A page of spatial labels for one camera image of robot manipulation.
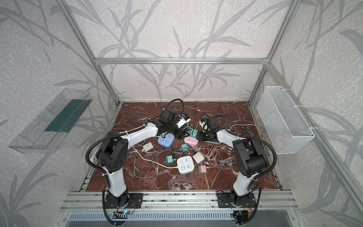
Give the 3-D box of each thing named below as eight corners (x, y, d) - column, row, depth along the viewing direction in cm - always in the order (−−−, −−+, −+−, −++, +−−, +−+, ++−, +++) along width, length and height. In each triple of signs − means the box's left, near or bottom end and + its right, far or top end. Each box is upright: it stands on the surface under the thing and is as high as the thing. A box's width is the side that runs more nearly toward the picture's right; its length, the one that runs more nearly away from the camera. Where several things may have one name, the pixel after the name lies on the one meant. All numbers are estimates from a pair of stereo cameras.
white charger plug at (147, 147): (144, 153, 93) (143, 151, 91) (141, 148, 95) (140, 147, 93) (154, 147, 96) (153, 145, 94) (151, 143, 98) (150, 141, 96)
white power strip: (179, 175, 83) (179, 174, 82) (176, 159, 90) (175, 158, 88) (196, 170, 85) (196, 169, 83) (191, 155, 91) (191, 153, 90)
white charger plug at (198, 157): (199, 164, 88) (199, 162, 86) (193, 157, 91) (193, 155, 89) (204, 159, 89) (204, 158, 87) (198, 153, 92) (198, 151, 90)
